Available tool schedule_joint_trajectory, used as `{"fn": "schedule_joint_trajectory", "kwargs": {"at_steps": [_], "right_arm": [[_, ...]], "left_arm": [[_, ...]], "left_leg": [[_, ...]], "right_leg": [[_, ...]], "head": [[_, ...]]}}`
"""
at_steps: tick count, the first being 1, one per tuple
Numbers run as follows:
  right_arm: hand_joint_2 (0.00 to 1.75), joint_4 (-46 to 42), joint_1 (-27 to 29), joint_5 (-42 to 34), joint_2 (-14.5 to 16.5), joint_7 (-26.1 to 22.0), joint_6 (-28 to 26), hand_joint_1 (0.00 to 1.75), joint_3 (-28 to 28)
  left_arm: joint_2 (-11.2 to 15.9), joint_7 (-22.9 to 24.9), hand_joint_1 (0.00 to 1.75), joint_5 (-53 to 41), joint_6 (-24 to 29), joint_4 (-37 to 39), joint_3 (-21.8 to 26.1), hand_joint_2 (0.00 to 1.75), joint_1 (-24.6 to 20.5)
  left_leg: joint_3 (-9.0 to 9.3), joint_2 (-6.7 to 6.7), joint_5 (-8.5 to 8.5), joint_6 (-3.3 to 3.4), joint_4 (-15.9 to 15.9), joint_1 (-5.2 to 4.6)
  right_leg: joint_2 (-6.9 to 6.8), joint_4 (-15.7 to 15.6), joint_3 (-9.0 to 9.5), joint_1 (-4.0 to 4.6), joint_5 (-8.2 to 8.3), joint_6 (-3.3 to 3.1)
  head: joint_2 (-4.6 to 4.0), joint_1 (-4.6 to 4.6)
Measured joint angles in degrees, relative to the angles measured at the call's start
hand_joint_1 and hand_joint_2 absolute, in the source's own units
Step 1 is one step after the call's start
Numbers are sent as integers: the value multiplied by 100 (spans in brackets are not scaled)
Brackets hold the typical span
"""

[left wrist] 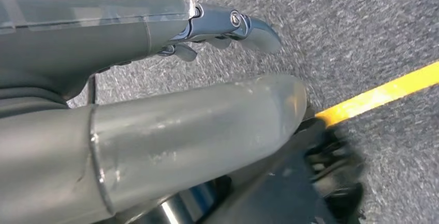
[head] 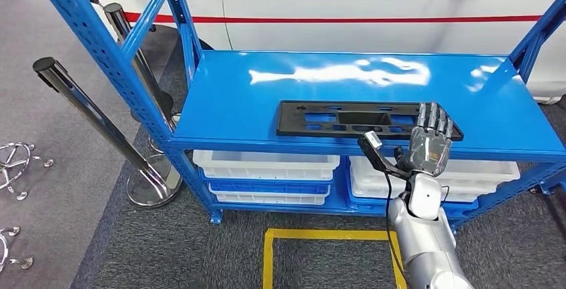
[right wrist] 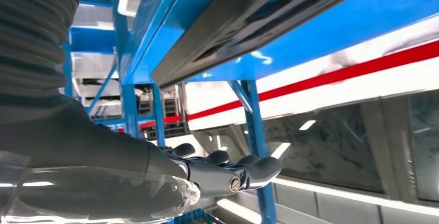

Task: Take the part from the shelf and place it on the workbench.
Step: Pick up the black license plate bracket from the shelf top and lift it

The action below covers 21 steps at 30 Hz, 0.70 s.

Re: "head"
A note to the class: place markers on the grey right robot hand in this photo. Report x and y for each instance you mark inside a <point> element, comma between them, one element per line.
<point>429,150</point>

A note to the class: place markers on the black plastic plate frame part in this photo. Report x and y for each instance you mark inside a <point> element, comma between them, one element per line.
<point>292,123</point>

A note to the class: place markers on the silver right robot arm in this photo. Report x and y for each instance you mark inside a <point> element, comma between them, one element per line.
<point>424,243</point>

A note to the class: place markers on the blue metal shelf rack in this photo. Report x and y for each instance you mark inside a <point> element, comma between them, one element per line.
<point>265,97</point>

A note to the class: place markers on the yellow floor tape square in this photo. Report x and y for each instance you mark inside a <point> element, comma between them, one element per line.
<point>267,260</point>

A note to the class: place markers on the thin black pole stand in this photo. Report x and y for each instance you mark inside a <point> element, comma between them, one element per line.
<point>166,103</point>

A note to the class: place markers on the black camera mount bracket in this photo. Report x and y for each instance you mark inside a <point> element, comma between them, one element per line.
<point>376,158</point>

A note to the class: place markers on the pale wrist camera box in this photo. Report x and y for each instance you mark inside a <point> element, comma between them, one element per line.
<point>373,139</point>

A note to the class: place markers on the chrome stanchion post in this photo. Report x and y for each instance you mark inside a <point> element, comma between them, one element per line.
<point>132,44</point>
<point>88,110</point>

